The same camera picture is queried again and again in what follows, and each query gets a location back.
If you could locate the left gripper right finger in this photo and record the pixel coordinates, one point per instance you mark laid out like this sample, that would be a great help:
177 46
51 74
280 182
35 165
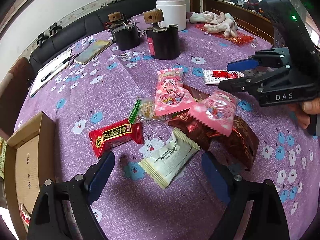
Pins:
267 219

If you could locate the black round jar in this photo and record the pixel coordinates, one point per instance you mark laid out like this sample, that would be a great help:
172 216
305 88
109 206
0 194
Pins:
126 36

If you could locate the brown red armchair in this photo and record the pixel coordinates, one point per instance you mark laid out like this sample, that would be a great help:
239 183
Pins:
14 89

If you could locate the wooden sideboard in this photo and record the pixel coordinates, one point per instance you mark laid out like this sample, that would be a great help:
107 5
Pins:
245 19

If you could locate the pink cartoon snack packet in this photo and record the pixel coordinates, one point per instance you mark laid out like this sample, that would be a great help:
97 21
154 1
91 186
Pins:
171 96

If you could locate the brown cardboard tray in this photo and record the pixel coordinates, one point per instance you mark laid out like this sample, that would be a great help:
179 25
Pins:
29 161

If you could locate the black leather sofa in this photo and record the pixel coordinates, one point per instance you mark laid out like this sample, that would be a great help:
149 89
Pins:
85 26

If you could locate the purple floral tablecloth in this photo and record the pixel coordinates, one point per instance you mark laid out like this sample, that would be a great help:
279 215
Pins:
132 206

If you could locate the red long snack bar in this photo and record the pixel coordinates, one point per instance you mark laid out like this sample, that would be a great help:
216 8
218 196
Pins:
111 136

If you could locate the white green snack packet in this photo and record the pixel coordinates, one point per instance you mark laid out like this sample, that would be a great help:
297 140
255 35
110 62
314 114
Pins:
164 164

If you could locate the red foil bag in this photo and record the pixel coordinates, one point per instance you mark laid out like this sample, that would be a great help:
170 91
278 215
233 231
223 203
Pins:
241 39

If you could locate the small white red packet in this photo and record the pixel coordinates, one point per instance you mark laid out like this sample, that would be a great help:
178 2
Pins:
214 77

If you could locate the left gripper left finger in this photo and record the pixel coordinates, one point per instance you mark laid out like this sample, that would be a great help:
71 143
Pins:
48 219

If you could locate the black white pen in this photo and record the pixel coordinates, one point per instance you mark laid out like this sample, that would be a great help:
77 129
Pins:
55 68

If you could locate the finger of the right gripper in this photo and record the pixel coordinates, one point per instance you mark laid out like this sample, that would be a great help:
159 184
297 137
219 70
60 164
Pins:
243 65
251 85

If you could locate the rear black jar wooden knob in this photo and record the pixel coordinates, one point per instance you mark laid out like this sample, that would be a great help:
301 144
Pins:
117 22

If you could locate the black jar with wooden knob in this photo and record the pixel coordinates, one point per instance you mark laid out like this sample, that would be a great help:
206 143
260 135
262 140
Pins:
163 42

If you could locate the white paper pad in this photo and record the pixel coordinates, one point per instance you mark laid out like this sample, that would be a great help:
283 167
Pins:
50 70

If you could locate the white red snack packet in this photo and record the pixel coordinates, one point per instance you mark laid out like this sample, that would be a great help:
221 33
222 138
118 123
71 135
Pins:
25 216

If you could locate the black device on sofa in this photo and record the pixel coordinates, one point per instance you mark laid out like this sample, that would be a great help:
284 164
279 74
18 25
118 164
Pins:
41 38
54 28

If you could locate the white work gloves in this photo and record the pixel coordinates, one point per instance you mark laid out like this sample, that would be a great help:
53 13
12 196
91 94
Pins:
213 23

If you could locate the person's right hand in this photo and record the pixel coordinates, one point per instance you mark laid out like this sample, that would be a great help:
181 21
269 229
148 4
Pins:
304 109

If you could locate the white plastic canister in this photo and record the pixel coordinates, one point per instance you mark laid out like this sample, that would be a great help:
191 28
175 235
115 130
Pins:
174 12

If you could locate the clear green-edged snack packet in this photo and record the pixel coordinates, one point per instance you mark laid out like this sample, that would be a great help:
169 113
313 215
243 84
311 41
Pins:
144 110

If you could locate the dark red foil packet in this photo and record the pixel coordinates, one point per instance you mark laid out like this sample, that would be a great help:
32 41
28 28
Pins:
242 143

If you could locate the small colourful notebook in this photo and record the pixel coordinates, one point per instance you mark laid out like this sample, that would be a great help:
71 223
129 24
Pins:
92 51

